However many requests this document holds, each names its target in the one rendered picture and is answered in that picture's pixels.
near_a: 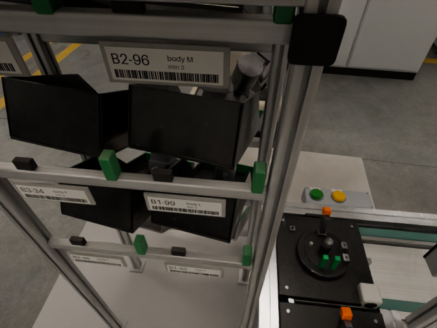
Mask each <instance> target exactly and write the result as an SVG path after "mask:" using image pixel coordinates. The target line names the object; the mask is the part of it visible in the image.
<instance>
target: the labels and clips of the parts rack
mask: <svg viewBox="0 0 437 328"><path fill-rule="evenodd" d="M31 3H32V4H33V7H34V9H35V12H36V13H37V14H43V15H53V14H54V12H55V11H56V10H57V9H58V8H60V7H63V4H62V0H31ZM110 3H111V8H112V11H113V13H127V14H143V13H144V12H145V11H146V7H145V2H144V1H114V0H110ZM295 9H296V7H281V6H274V7H273V13H272V15H273V22H274V23H275V24H288V25H290V24H292V23H293V27H292V31H291V38H290V43H289V49H288V54H287V61H288V62H289V63H290V64H294V65H307V66H331V65H333V64H334V63H335V61H336V58H337V55H338V51H339V48H340V45H341V41H342V39H343V35H344V32H345V28H346V26H347V19H346V18H345V16H343V15H341V14H309V13H301V14H298V15H297V16H295ZM294 17H295V19H294ZM98 44H99V48H100V50H101V54H102V57H103V61H104V63H105V67H106V70H107V74H108V77H109V81H110V82H119V83H141V84H152V85H174V86H186V87H207V88H219V89H228V88H229V85H230V46H223V45H209V44H181V43H167V42H139V41H125V40H98ZM0 75H7V76H19V77H31V73H30V71H29V69H28V67H27V65H26V63H25V61H24V60H23V57H22V56H21V53H20V51H19V49H18V47H17V45H16V43H15V41H14V39H13V37H12V36H11V35H0ZM98 161H99V164H100V166H101V169H102V171H103V173H104V175H105V178H106V180H108V181H117V180H118V177H119V175H120V173H121V171H122V170H121V168H120V165H119V162H118V159H117V157H116V154H115V151H114V150H107V149H104V150H103V152H102V153H101V155H100V156H99V158H98ZM12 162H13V164H14V166H15V167H16V168H17V169H18V170H26V171H34V170H35V169H36V168H37V166H38V165H37V164H36V162H35V161H34V159H33V158H31V157H15V158H14V159H13V160H12ZM266 175H267V163H266V162H264V161H255V162H254V168H253V174H252V187H251V192H252V193H257V194H262V193H263V190H264V186H265V179H266ZM152 176H153V180H154V181H155V182H170V183H172V182H173V179H174V175H173V170H172V169H158V168H154V169H153V171H152ZM11 182H12V184H13V185H14V187H15V188H16V189H17V190H18V191H19V193H20V194H21V195H22V197H23V198H27V199H35V200H48V201H56V202H69V203H77V204H90V205H96V202H95V200H94V198H93V196H92V194H91V192H90V190H89V188H88V187H83V186H75V185H61V184H47V183H39V182H25V181H17V180H13V181H11ZM143 194H144V198H145V201H146V205H147V208H148V210H152V211H160V212H173V213H186V214H194V215H207V216H215V217H225V216H226V199H221V198H207V197H192V196H185V195H171V194H162V193H149V192H144V193H143ZM133 244H134V246H135V249H136V251H137V254H140V255H145V254H146V251H147V248H148V244H147V242H146V238H145V236H144V235H142V234H137V235H136V237H135V240H134V242H133ZM66 252H67V254H68V255H69V256H70V258H71V259H72V260H73V261H74V262H85V263H91V264H103V265H109V266H120V267H127V264H126V261H125V260H124V257H123V256H112V255H106V254H94V253H82V252H76V251H66ZM251 259H252V246H251V245H244V247H243V257H242V266H250V264H251ZM164 265H165V268H166V271H167V272H173V273H184V274H191V275H202V276H208V277H220V278H224V268H223V267H214V266H202V265H196V264H184V263H178V262H166V261H164Z"/></svg>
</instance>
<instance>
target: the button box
mask: <svg viewBox="0 0 437 328"><path fill-rule="evenodd" d="M312 189H320V190H321V191H322V192H323V197H322V199H321V200H315V199H314V198H312V197H311V195H310V193H311V190H312ZM334 191H341V192H343V193H344V194H345V196H346V198H345V200H344V201H343V202H338V201H336V200H334V199H333V198H332V194H333V192H334ZM301 201H302V202H303V203H311V204H325V205H333V206H347V207H355V208H369V209H374V207H373V203H372V201H371V197H370V195H369V193H368V192H361V191H346V190H340V189H323V188H316V187H305V188H304V190H303V193H302V196H301Z"/></svg>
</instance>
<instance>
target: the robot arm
mask: <svg viewBox="0 0 437 328"><path fill-rule="evenodd" d="M299 8H300V7H297V14H296V16H297V15H298V12H299ZM271 55H272V53H266V52H251V53H250V54H245V55H242V56H241V57H240V58H239V60H238V62H237V64H236V67H235V69H234V71H233V74H232V76H230V85H229V88H228V89H226V95H225V100H231V101H236V102H242V101H244V100H245V99H247V98H248V97H249V94H250V90H252V91H253V92H255V93H256V92H259V91H260V90H261V91H263V90H264V89H265V88H266V86H267V84H268V78H269V69H270V64H271Z"/></svg>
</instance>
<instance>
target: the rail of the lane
mask: <svg viewBox="0 0 437 328"><path fill-rule="evenodd" d="M323 207H330V209H331V210H332V213H331V216H330V217H331V219H335V220H343V221H356V222H357V223H358V227H364V228H377V229H385V230H398V231H406V232H419V233H427V234H437V215H436V214H428V213H414V212H399V211H391V210H377V209H369V208H355V207H347V206H333V205H325V204H311V203H303V202H289V201H286V204H285V208H284V212H283V215H293V216H301V217H314V218H322V216H323V213H322V209H323Z"/></svg>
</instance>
